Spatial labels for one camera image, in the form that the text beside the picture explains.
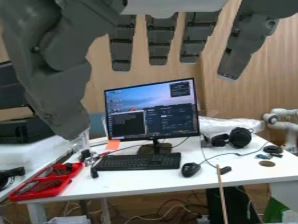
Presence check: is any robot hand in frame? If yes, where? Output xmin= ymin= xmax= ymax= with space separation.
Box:
xmin=0 ymin=0 xmax=298 ymax=141

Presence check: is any black computer screen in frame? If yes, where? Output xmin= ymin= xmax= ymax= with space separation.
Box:
xmin=103 ymin=77 xmax=202 ymax=156

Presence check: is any orange paper note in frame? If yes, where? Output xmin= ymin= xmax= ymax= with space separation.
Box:
xmin=104 ymin=139 xmax=122 ymax=152

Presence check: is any red tray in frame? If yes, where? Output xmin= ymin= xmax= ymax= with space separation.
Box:
xmin=33 ymin=161 xmax=85 ymax=180
xmin=8 ymin=177 xmax=73 ymax=203

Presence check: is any small black block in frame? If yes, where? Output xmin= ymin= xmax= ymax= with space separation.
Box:
xmin=89 ymin=165 xmax=100 ymax=180

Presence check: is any black keyboard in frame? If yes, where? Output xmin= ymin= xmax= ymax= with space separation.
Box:
xmin=93 ymin=152 xmax=184 ymax=172

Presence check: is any white desk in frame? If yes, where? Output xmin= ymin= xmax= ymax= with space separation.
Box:
xmin=16 ymin=132 xmax=298 ymax=224

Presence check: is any black mouse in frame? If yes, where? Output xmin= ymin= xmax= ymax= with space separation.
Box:
xmin=180 ymin=161 xmax=202 ymax=179

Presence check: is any small white jointed device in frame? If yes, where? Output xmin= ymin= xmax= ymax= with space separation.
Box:
xmin=261 ymin=107 xmax=298 ymax=155

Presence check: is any thin stick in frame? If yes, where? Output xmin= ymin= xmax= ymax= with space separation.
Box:
xmin=214 ymin=163 xmax=230 ymax=224

